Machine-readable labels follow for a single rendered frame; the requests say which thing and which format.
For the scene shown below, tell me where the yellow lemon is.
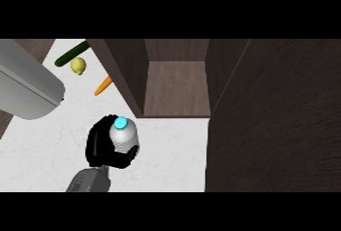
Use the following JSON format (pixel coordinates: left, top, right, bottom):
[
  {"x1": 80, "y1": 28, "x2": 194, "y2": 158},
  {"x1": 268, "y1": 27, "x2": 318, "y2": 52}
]
[{"x1": 69, "y1": 56, "x2": 88, "y2": 77}]

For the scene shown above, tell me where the dark wooden cabinet door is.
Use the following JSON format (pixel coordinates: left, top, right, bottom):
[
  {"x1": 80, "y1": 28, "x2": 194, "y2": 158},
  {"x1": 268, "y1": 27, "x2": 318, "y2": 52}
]
[{"x1": 203, "y1": 39, "x2": 341, "y2": 193}]

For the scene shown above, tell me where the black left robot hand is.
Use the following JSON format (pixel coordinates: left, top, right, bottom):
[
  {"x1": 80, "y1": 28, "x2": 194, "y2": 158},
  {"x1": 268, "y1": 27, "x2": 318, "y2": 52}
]
[{"x1": 85, "y1": 114, "x2": 141, "y2": 170}]

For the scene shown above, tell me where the open dark wooden cabinet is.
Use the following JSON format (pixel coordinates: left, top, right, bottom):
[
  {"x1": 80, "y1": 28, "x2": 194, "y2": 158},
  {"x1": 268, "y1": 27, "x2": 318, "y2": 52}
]
[{"x1": 85, "y1": 39, "x2": 250, "y2": 119}]

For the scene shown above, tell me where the green cucumber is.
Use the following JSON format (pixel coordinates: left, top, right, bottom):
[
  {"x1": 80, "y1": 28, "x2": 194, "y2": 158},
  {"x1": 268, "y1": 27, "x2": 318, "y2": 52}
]
[{"x1": 52, "y1": 40, "x2": 92, "y2": 68}]

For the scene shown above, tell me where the clear water bottle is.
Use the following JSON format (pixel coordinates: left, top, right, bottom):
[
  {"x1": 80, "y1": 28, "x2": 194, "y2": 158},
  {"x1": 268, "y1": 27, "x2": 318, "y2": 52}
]
[{"x1": 107, "y1": 115, "x2": 140, "y2": 154}]

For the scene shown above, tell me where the pale grey rounded appliance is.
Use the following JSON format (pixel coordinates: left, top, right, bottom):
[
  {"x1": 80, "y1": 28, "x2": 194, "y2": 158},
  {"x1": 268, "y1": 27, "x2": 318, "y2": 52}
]
[{"x1": 0, "y1": 39, "x2": 66, "y2": 121}]

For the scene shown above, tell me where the orange carrot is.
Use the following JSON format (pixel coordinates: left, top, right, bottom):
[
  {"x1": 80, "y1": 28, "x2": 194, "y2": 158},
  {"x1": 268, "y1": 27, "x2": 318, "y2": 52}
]
[{"x1": 91, "y1": 75, "x2": 114, "y2": 97}]

